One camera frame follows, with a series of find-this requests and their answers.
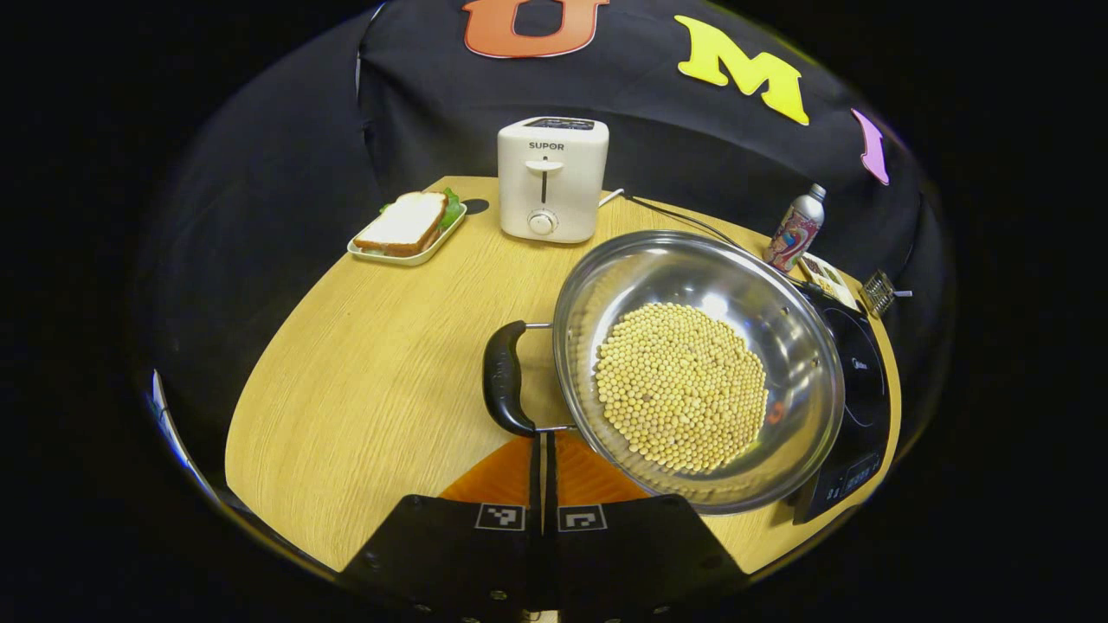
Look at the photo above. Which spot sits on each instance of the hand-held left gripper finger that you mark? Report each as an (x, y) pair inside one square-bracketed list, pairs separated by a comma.
[(536, 476), (551, 476)]

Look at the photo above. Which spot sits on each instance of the stainless steel pot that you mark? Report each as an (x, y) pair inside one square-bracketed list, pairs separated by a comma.
[(606, 285)]

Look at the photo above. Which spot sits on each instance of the black induction cooktop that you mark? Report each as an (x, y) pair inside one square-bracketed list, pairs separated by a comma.
[(866, 389)]

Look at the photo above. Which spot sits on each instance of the pile of soybeans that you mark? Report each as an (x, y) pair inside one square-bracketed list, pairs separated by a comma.
[(679, 389)]

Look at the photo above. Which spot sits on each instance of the pale green rectangular tray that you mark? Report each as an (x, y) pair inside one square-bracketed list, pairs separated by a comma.
[(433, 247)]

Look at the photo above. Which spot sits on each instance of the white toaster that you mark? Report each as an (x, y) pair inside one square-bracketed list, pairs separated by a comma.
[(563, 199)]

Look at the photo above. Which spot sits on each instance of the sandwich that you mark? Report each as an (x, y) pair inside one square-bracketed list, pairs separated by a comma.
[(402, 223)]

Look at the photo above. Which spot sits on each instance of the white divided bean tray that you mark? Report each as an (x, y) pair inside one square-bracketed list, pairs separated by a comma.
[(827, 279)]

